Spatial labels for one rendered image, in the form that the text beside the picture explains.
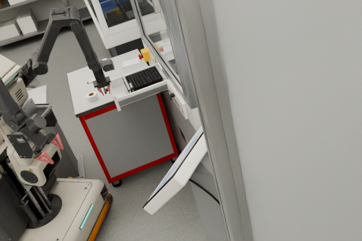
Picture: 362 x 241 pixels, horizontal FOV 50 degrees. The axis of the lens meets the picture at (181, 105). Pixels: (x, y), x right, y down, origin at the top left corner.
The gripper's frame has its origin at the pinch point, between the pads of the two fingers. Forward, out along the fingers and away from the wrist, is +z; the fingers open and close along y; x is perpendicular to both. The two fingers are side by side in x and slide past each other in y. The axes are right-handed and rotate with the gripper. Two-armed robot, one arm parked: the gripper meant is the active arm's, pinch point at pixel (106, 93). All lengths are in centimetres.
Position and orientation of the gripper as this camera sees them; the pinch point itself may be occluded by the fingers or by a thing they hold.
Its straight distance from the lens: 236.7
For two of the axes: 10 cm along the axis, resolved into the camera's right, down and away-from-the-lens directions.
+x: -3.2, -4.9, 8.1
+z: 2.1, 8.0, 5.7
